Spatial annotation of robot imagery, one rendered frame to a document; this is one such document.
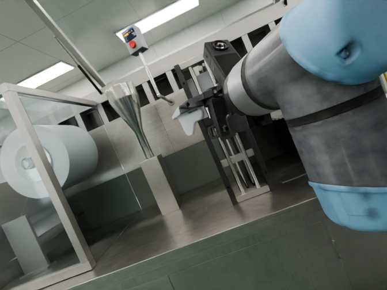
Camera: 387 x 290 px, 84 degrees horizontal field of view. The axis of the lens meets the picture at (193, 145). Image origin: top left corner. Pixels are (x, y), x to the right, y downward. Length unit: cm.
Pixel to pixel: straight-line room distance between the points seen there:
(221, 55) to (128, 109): 72
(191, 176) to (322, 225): 74
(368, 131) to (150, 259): 67
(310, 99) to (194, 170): 111
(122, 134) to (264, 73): 118
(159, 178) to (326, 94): 90
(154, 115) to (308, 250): 96
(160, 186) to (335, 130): 90
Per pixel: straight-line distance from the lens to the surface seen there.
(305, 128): 20
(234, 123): 33
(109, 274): 83
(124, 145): 134
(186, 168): 127
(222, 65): 35
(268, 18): 139
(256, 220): 68
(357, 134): 20
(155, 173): 102
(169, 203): 105
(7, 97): 97
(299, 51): 18
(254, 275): 79
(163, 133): 126
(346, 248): 83
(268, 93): 22
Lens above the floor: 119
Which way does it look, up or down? 2 degrees down
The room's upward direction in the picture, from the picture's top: 23 degrees counter-clockwise
